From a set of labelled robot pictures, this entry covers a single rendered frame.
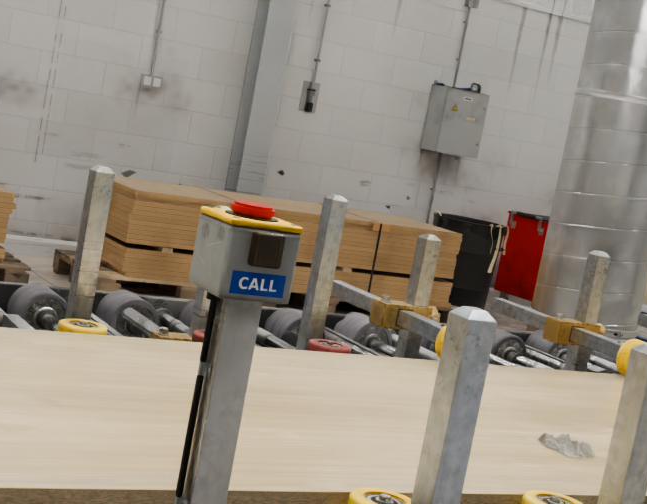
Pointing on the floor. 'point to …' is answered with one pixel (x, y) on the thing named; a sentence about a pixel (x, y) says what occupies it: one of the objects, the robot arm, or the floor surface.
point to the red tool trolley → (521, 255)
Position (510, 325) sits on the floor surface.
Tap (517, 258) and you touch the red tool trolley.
